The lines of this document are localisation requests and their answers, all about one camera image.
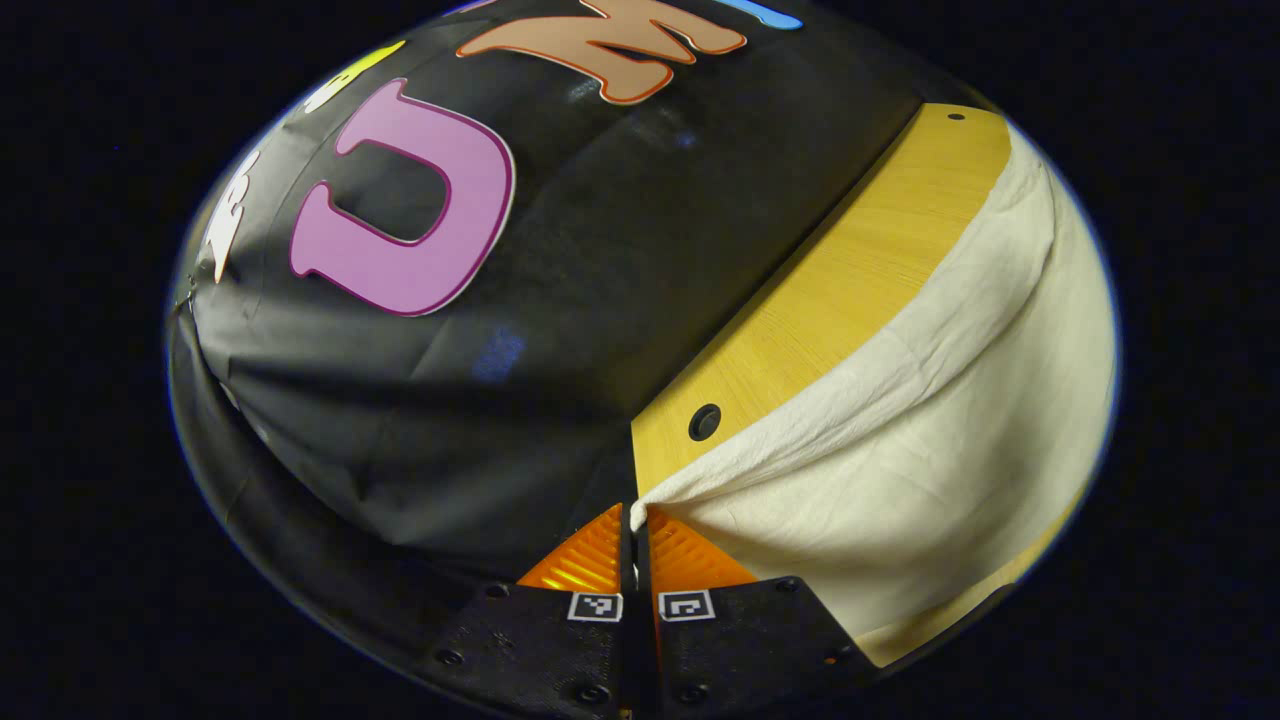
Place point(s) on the black backdrop cloth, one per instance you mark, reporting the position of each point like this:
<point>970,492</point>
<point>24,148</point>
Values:
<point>600,250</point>

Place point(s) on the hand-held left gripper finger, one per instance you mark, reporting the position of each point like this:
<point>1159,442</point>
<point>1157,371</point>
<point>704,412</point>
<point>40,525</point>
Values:
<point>648,640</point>
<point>628,560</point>

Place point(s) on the white jeans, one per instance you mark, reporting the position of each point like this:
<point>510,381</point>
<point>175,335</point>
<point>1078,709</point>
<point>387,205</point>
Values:
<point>920,440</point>

